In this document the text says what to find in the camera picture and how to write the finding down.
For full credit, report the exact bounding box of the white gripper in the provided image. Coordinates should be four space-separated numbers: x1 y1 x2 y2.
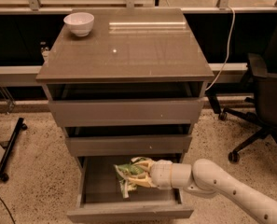
128 158 193 189

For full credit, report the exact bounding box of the black floor cable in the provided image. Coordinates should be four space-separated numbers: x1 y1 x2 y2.
0 182 18 224

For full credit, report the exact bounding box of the white ceramic bowl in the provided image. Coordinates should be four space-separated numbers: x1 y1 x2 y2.
63 12 94 36

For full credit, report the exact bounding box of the grey drawer cabinet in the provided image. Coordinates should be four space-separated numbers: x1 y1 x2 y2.
36 8 213 160

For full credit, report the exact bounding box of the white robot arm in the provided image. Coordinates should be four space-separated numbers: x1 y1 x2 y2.
128 159 277 224

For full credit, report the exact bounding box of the white cable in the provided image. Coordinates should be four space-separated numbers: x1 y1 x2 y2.
204 6 237 92

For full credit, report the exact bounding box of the grey middle drawer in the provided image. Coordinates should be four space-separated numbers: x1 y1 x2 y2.
65 124 192 157

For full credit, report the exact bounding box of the grey bottom drawer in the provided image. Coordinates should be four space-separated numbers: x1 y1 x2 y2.
67 156 193 223

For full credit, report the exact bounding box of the green jalapeno chip bag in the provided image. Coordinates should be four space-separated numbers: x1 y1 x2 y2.
114 162 151 199

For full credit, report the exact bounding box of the black wheeled stand leg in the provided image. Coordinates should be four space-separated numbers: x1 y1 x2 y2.
0 118 27 182

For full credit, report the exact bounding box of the black office chair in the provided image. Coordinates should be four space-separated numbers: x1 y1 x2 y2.
219 26 277 163

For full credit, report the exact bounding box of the small clear bottle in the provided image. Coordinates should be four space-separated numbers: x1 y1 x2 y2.
40 41 49 61

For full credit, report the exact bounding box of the grey top drawer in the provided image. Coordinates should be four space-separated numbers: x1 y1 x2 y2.
48 81 205 128

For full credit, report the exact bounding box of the grey drawer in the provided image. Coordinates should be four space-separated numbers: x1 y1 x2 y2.
65 124 192 157
67 156 193 223
48 81 205 128

